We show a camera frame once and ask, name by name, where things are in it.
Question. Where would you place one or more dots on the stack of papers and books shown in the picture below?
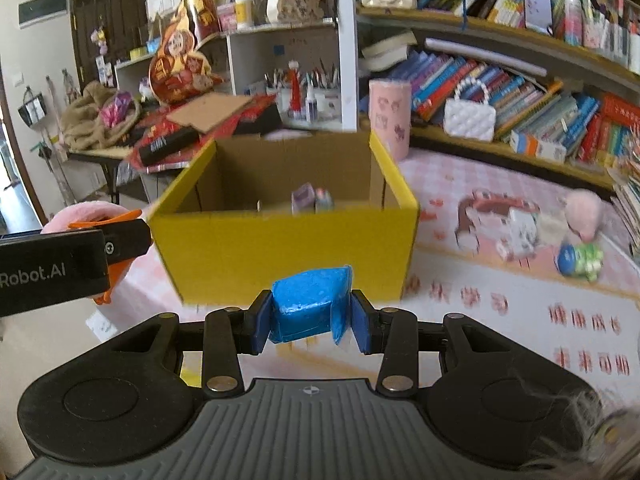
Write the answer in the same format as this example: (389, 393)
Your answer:
(626, 184)

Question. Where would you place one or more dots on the yellow cardboard box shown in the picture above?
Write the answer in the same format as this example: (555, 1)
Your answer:
(225, 230)

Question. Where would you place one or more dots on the pink cylindrical pen holder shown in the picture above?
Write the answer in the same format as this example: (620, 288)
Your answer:
(390, 115)

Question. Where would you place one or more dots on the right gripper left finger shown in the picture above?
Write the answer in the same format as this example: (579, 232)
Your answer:
(229, 332)

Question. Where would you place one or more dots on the brown cardboard sheet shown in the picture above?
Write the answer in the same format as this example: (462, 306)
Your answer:
(208, 111)

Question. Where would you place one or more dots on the white pen cup holder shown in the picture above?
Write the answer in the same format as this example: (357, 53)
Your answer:
(313, 96)

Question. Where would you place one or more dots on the wooden bookshelf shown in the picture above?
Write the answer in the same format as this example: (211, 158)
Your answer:
(555, 64)

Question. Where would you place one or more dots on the red cartoon figure decoration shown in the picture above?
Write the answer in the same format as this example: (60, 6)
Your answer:
(179, 70)

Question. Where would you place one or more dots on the red book box set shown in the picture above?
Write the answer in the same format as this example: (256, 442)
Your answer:
(609, 133)

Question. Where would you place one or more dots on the white plug adapter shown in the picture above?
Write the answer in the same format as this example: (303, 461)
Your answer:
(520, 239)

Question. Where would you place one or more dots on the purple small toy in box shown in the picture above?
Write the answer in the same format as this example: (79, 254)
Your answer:
(303, 198)

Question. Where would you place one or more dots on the white orange small box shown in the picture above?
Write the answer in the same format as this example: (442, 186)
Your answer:
(528, 145)

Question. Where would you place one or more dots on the pink plush pig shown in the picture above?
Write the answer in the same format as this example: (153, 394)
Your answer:
(583, 213)

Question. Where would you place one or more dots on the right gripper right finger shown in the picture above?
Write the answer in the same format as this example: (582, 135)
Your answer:
(393, 334)

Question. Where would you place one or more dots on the white quilted mini handbag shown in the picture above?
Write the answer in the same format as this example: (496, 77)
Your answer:
(470, 120)

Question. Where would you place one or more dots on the white charger block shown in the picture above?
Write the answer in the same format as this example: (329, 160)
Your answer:
(551, 229)

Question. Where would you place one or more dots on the pink round plush toy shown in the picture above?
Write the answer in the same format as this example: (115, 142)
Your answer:
(109, 238)

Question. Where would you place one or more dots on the black rectangular case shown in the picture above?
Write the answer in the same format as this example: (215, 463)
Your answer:
(171, 143)

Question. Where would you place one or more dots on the pink cartoon desk mat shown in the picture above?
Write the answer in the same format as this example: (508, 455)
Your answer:
(591, 329)

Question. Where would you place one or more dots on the brown plush blanket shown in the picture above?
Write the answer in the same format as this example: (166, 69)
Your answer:
(100, 118)

